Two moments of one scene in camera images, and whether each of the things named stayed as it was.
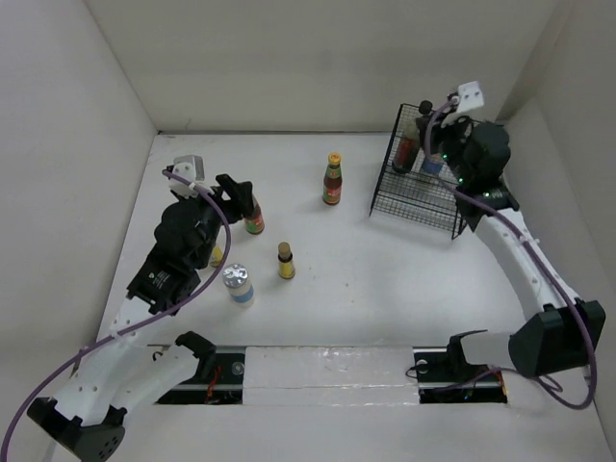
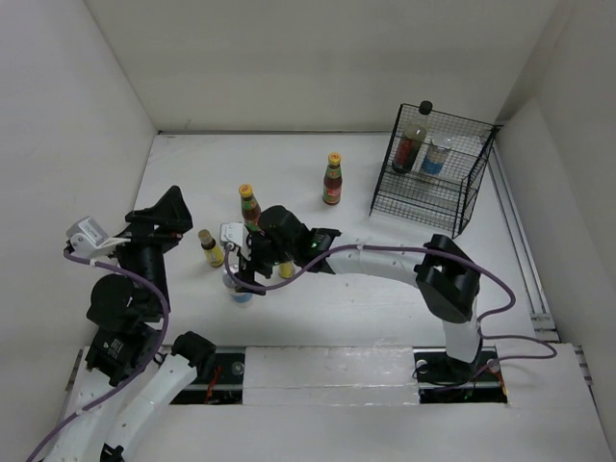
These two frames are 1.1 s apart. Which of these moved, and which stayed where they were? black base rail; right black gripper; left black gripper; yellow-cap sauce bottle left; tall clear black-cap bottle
Moved: left black gripper; right black gripper
Stayed: tall clear black-cap bottle; black base rail; yellow-cap sauce bottle left
